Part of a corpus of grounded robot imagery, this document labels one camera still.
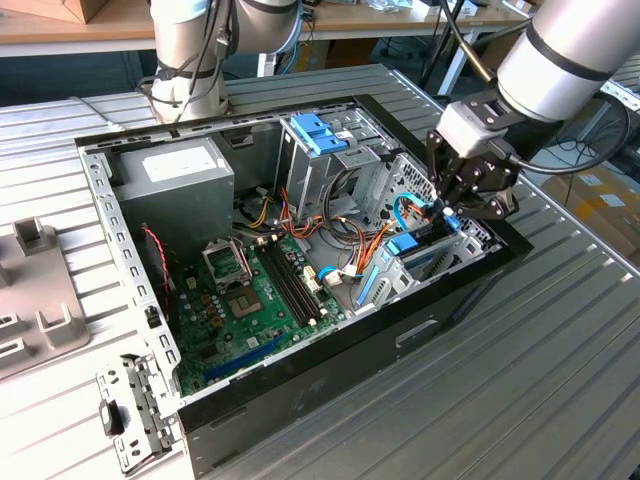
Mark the black RAM slot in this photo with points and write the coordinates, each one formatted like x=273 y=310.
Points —
x=286 y=280
x=298 y=280
x=292 y=280
x=280 y=280

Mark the black tripod stand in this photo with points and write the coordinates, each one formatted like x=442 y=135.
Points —
x=435 y=60

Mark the black open PC case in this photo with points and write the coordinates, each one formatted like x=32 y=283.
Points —
x=350 y=380

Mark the grey metal disk bay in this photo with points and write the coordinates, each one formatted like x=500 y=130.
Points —
x=395 y=285

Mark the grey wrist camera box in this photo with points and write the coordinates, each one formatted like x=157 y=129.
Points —
x=465 y=132

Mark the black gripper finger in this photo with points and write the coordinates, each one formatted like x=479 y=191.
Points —
x=492 y=207
x=441 y=170

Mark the labelled cardboard box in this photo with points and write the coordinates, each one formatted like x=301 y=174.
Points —
x=600 y=210

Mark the blue expansion slot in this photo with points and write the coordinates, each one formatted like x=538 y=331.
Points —
x=245 y=357

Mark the hard disk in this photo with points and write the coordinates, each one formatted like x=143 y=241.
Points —
x=402 y=245

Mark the blue plastic drive bracket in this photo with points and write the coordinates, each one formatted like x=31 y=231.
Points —
x=315 y=132

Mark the grey parts rack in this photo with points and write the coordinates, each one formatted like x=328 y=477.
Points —
x=30 y=280

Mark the green motherboard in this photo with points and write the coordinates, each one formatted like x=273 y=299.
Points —
x=235 y=345

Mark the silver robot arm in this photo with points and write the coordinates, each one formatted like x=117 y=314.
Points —
x=560 y=50

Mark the grey power supply unit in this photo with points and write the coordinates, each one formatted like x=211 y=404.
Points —
x=175 y=200

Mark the CPU socket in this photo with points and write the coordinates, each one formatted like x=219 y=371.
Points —
x=243 y=302

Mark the black case fan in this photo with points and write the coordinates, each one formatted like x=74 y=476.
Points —
x=155 y=270

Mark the grey metal drive cage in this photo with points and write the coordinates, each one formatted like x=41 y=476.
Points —
x=310 y=185

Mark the cardboard box on desk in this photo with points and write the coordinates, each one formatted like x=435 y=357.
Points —
x=75 y=7

